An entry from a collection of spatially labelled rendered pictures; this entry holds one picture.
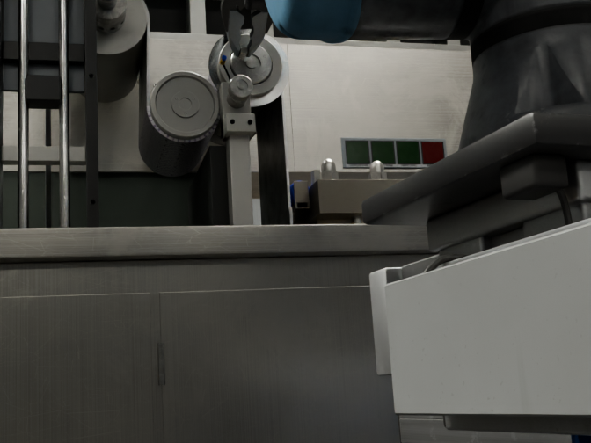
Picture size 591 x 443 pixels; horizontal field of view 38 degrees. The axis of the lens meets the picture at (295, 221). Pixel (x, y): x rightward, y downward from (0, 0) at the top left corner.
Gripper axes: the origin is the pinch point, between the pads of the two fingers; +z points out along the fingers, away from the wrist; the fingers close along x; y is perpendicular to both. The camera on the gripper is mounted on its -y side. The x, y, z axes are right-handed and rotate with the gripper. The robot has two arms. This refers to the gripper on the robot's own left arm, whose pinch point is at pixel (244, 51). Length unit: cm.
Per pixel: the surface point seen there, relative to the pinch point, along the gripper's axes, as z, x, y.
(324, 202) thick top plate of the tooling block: 17.6, -12.8, -20.7
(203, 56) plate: 18.6, 1.6, 34.4
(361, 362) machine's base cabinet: 19, -10, -57
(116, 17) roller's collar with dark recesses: -4.1, 21.7, 2.7
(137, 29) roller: 0.0, 17.9, 7.0
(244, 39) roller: -0.1, -0.9, 4.8
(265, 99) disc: 8.0, -4.3, -2.6
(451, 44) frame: 15, -58, 39
